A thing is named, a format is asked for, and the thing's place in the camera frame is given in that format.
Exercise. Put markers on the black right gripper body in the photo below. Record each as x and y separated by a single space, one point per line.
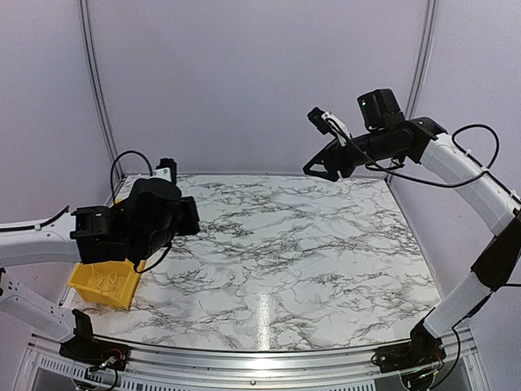
348 165

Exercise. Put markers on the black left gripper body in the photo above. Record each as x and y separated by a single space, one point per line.
189 226

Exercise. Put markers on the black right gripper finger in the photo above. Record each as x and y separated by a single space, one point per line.
325 159
326 175

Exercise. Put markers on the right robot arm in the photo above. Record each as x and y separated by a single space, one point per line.
390 136

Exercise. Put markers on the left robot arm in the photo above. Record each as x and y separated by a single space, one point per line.
154 213

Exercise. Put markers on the yellow bin far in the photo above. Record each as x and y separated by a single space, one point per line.
118 204

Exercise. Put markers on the yellow bin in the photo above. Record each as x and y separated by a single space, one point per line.
111 283
118 204

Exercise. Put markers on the yellow bin near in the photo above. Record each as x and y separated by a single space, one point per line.
111 283

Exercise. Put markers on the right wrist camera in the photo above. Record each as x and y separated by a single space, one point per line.
327 123

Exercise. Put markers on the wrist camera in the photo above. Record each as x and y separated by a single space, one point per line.
327 123
166 170

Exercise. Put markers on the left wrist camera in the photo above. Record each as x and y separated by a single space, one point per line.
166 170

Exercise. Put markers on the aluminium front rail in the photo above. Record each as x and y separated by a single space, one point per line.
150 367

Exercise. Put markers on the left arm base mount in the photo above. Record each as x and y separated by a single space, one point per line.
96 353

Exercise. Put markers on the left corner aluminium post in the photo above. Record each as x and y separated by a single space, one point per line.
94 75

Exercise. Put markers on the corner aluminium post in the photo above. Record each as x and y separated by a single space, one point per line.
423 57
94 75

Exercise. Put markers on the right corner aluminium post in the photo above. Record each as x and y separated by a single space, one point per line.
423 57

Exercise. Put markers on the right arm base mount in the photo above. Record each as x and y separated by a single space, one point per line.
405 356

